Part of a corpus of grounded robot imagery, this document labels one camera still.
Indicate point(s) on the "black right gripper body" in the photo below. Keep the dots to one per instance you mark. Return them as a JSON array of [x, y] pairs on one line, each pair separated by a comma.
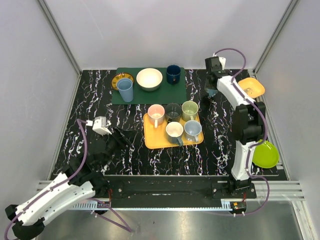
[[209, 86]]

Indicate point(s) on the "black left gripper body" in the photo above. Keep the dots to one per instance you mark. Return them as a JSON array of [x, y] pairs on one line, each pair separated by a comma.
[[118, 135]]

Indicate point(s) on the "pink mug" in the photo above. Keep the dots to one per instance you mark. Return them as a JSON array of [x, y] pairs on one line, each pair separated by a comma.
[[156, 115]]

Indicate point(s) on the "sage green mug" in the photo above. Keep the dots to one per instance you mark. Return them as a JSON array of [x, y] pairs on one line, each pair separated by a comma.
[[189, 110]]

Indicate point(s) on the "grey-blue mug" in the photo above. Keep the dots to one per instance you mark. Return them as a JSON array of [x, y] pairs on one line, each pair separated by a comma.
[[174, 132]]

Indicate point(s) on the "dark grey mug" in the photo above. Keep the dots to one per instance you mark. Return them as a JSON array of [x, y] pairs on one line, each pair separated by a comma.
[[173, 112]]

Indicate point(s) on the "white mug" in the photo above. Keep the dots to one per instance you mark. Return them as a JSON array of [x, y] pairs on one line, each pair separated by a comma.
[[192, 130]]

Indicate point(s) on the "blue and beige mug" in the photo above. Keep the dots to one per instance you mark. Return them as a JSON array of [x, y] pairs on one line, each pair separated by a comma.
[[212, 92]]

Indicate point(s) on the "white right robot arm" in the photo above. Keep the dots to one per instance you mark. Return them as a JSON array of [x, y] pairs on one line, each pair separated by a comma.
[[248, 119]]

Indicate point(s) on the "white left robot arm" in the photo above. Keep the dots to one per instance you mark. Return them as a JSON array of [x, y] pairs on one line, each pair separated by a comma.
[[78, 181]]

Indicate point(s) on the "navy blue mug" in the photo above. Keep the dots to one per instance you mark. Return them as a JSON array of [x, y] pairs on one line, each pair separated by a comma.
[[173, 74]]

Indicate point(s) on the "orange plastic tray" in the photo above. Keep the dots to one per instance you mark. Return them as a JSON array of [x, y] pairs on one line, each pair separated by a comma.
[[156, 138]]

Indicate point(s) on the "yellow square dish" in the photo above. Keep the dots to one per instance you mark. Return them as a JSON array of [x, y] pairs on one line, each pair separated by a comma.
[[252, 87]]

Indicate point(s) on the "light blue plastic cup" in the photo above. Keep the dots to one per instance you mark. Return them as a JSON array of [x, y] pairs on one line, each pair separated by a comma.
[[125, 88]]

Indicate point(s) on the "dark green placemat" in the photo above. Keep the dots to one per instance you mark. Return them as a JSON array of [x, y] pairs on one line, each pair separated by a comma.
[[165, 94]]

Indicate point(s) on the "yellow patterned saucer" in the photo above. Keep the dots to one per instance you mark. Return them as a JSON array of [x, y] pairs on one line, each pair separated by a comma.
[[122, 75]]

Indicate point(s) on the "cream ceramic bowl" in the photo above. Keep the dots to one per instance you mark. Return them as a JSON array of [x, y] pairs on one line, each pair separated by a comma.
[[149, 79]]

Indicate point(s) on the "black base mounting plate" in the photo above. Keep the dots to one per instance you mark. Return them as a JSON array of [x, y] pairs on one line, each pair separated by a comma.
[[169, 192]]

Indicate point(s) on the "lime green plate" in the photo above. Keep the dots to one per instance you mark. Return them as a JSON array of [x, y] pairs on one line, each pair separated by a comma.
[[266, 155]]

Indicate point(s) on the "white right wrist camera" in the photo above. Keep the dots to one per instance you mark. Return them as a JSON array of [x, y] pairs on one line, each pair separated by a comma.
[[222, 60]]

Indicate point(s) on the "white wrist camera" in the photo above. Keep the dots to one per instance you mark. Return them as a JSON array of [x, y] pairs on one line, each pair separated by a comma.
[[222, 60], [99, 125]]

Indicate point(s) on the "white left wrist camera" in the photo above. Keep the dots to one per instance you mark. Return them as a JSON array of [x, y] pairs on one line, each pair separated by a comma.
[[99, 125]]

